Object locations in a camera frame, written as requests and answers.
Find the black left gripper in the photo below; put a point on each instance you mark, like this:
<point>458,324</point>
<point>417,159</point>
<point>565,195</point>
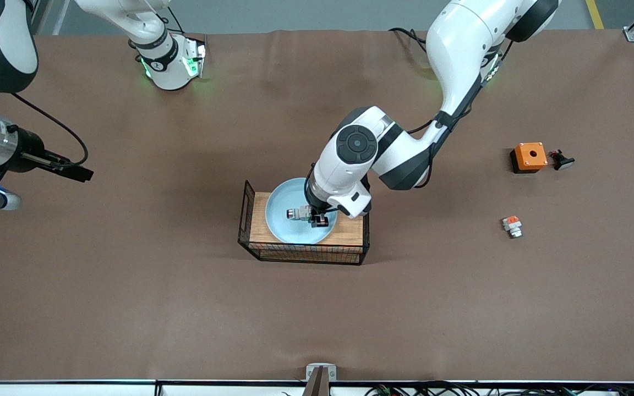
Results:
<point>315,204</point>

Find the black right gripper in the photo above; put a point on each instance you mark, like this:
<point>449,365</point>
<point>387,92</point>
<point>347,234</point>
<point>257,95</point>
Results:
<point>29,150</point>

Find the push button with green block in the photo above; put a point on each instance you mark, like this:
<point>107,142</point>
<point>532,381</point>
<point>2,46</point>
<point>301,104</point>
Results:
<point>298,213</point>

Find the light blue round plate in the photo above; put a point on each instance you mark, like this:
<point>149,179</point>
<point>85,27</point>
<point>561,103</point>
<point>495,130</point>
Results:
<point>281,220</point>

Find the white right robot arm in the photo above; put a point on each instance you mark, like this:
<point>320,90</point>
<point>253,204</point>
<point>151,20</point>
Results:
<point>157,60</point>

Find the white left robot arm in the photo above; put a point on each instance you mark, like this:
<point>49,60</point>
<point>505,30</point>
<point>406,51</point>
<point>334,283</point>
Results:
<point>460,44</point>

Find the black push button head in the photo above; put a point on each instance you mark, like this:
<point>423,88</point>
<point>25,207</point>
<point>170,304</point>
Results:
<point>562,161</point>

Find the wooden board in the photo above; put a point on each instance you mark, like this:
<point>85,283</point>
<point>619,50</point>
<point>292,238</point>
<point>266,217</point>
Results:
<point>350,234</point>

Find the brown table cover sheet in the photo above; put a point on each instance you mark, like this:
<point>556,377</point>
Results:
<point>130,308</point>

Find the orange and white contact block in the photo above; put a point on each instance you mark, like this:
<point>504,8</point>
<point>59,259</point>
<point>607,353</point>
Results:
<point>512,225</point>

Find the grey metal bracket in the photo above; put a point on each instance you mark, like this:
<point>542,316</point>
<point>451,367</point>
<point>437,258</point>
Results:
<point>331,371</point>

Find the orange button enclosure box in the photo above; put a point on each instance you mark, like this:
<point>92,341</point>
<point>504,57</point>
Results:
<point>530,156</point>

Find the white table edge rail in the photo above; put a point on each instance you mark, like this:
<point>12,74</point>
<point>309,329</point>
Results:
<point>47,390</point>

